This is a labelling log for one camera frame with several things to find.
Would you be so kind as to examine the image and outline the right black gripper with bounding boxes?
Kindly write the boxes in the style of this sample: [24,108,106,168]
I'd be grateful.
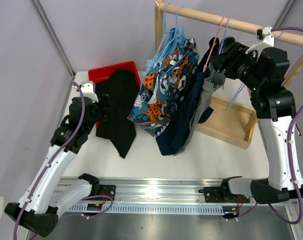
[209,41,265,92]

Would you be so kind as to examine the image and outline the black shorts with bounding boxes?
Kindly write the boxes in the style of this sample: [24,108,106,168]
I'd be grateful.
[95,69,139,159]

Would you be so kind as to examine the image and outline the light blue wire hanger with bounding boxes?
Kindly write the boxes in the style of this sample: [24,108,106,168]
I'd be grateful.
[225,30,285,111]

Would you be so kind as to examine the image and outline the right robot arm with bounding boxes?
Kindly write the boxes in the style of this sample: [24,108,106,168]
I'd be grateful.
[209,41,303,204]

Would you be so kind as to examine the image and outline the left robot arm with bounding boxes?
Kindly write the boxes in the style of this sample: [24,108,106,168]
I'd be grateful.
[4,94,115,238]

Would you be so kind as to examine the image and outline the grey shorts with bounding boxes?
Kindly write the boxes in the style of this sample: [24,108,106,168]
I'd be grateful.
[173,36,236,156]

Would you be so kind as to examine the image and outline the blue hanger of grey shorts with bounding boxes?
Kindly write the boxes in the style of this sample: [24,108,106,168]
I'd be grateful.
[209,16,232,83]

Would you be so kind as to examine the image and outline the pink hanger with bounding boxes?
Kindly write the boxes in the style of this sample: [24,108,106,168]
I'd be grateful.
[202,16,226,73]

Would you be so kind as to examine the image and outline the colourful patterned shorts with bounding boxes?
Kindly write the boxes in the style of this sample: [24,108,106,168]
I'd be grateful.
[127,37,199,138]

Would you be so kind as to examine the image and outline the navy blue shorts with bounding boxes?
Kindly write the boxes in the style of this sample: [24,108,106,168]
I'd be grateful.
[156,37,226,156]

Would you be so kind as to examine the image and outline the light blue shorts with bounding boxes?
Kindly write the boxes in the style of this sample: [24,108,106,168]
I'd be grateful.
[141,27,186,81]

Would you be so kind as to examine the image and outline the blue hanger of patterned shorts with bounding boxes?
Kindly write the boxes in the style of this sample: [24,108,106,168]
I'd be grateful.
[166,5,185,73]

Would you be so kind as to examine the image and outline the red plastic bin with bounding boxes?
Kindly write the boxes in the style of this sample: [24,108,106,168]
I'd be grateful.
[87,61,142,131]

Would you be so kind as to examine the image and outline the wooden clothes rack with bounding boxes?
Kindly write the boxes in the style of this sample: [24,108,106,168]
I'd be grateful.
[154,0,303,149]

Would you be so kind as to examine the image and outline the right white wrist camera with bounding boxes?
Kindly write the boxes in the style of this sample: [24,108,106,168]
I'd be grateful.
[245,26,275,58]

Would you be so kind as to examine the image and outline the right aluminium corner post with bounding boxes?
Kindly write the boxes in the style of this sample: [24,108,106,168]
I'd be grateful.
[246,0,300,81]

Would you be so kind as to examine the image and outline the aluminium corner post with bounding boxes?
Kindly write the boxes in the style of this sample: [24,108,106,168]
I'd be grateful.
[246,0,300,81]
[30,0,76,78]

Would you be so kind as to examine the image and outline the aluminium mounting rail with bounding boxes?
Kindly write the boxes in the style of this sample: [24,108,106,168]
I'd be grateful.
[41,176,275,204]

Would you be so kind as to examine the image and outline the perforated cable duct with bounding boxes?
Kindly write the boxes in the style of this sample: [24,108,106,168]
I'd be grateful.
[67,203,225,216]

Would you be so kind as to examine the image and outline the left aluminium corner post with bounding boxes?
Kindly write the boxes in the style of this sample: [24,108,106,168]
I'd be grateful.
[30,0,76,78]

